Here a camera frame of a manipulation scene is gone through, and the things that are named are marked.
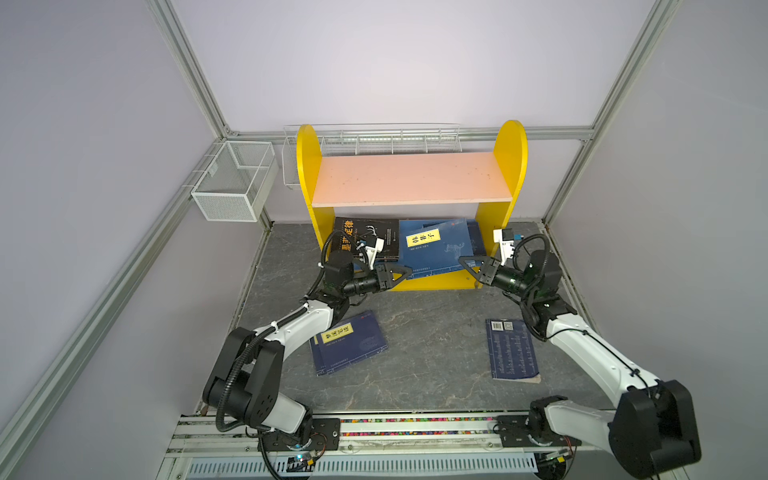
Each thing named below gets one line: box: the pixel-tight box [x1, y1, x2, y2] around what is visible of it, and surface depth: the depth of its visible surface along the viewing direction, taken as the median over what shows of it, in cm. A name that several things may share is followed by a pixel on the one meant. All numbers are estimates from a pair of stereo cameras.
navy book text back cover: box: [485, 318, 541, 384], surface depth 87 cm
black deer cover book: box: [332, 217, 399, 262], surface depth 95 cm
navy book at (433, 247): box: [399, 218, 474, 279], surface depth 78 cm
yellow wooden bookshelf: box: [296, 120, 529, 291], surface depth 77 cm
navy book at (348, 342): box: [309, 310, 389, 376], surface depth 88 cm
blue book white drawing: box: [458, 218, 474, 258], surface depth 76 cm
